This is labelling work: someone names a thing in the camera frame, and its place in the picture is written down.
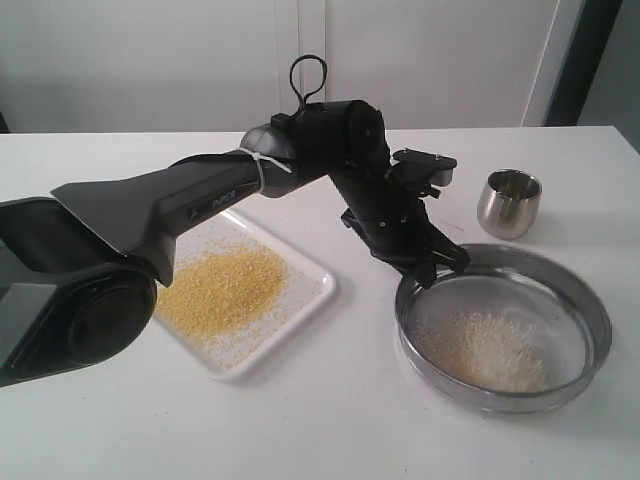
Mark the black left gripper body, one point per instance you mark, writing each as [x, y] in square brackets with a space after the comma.
[397, 231]

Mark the white square tray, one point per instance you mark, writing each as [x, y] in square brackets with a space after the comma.
[300, 300]

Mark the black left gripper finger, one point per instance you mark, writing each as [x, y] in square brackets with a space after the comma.
[448, 254]
[421, 269]

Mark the white cable tie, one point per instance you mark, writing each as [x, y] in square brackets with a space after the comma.
[262, 161]

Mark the yellow grain pile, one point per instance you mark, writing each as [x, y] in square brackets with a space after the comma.
[220, 290]

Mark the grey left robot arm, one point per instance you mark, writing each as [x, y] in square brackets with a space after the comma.
[80, 268]

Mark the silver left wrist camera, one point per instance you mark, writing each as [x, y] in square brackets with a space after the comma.
[421, 173]

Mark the white rice grains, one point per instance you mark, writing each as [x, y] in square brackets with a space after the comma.
[484, 350]

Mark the stainless steel cup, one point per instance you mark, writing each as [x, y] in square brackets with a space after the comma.
[509, 203]

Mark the round metal sieve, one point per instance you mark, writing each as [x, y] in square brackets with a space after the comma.
[565, 318]

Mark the white cabinet doors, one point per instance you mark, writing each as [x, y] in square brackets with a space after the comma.
[127, 66]

